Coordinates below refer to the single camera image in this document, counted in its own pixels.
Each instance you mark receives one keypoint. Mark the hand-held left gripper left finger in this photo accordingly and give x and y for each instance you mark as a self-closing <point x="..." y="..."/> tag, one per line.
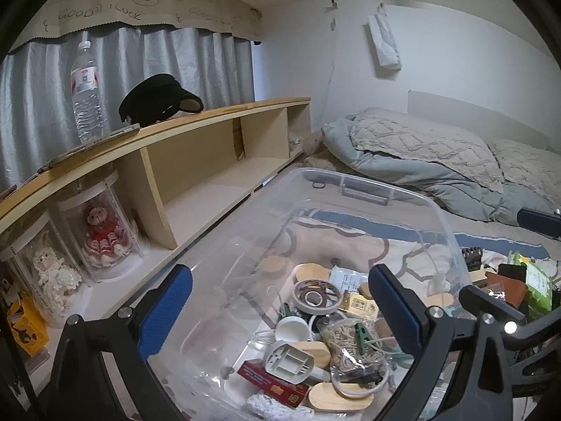
<point x="164" y="311"/>

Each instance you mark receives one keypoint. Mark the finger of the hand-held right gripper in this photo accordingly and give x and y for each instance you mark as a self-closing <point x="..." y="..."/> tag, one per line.
<point x="539" y="221"/>
<point x="495" y="302"/>

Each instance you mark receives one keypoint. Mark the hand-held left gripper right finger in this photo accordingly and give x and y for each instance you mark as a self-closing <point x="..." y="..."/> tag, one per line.
<point x="394" y="311"/>

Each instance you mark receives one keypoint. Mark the clear bag of rubber bands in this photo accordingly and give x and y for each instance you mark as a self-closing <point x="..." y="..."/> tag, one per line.
<point x="346" y="351"/>

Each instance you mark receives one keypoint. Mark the brown tape roll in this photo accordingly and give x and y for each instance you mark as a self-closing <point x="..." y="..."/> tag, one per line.
<point x="302" y="291"/>

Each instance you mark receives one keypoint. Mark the clear plastic storage bin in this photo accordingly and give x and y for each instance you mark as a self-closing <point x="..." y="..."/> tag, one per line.
<point x="366" y="195"/>

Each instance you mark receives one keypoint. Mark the brown leather wallet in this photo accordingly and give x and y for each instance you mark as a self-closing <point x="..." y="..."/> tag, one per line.
<point x="508" y="289"/>

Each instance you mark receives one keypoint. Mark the yellow foil packet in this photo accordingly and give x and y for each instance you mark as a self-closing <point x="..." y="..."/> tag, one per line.
<point x="361" y="305"/>

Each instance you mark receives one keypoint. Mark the green plastic clip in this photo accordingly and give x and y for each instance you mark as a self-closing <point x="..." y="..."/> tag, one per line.
<point x="363" y="333"/>

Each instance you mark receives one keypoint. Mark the printed blanket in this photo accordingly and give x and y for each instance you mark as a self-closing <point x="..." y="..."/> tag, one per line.
<point x="504" y="243"/>

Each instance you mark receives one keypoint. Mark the dark hair claw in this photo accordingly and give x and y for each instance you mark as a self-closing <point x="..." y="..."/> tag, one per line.
<point x="473" y="258"/>

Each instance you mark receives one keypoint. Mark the green wet wipes pack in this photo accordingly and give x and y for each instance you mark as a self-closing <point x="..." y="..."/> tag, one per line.
<point x="541" y="280"/>

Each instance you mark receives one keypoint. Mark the white paper card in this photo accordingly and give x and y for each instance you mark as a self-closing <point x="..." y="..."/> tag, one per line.
<point x="348" y="278"/>

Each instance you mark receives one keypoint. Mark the beige textured pillow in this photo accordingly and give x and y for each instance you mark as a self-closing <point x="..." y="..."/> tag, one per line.
<point x="530" y="162"/>
<point x="416" y="140"/>

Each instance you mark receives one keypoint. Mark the red dress doll in case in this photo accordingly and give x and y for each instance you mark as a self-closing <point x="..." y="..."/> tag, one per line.
<point x="101" y="232"/>

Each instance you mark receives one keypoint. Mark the small white cup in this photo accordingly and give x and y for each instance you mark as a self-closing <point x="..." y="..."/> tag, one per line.
<point x="291" y="329"/>

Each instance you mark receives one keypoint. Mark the grey duvet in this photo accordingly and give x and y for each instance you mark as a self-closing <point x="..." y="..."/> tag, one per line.
<point x="438" y="184"/>

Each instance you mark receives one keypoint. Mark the grey plastic adapter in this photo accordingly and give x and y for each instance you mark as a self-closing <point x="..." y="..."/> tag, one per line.
<point x="287" y="359"/>

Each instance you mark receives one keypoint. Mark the dark red box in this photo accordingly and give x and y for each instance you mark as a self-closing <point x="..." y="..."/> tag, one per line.
<point x="263" y="377"/>

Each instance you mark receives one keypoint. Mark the round wooden lid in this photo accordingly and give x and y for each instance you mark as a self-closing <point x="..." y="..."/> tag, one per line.
<point x="274" y="265"/>

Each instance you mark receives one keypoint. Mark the white doll in case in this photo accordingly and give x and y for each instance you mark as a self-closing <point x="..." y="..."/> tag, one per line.
<point x="48" y="267"/>

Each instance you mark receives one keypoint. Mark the grey headboard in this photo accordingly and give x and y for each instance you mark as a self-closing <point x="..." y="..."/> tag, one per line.
<point x="460" y="112"/>

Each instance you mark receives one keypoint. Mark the yellow printed bag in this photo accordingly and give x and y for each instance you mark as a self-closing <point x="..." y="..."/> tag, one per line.
<point x="26" y="324"/>

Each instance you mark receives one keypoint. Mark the white knitted piece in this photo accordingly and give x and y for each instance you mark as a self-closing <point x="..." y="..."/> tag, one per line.
<point x="276" y="408"/>

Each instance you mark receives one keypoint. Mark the wooden shelf unit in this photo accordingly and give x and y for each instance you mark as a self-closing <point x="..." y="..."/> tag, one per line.
<point x="197" y="162"/>

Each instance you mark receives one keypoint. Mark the black visor cap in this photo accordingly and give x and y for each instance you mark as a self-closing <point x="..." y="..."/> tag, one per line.
<point x="149" y="101"/>

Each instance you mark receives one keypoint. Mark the clear water bottle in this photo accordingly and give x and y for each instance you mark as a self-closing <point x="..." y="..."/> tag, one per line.
<point x="87" y="109"/>

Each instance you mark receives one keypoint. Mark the white hanging bag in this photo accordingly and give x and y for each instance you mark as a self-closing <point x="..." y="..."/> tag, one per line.
<point x="385" y="44"/>

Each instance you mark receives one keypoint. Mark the grey curtain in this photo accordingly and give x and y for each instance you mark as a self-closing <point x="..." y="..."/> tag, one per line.
<point x="175" y="65"/>

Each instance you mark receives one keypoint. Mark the beige printed valance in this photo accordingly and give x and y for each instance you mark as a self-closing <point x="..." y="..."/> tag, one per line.
<point x="131" y="4"/>

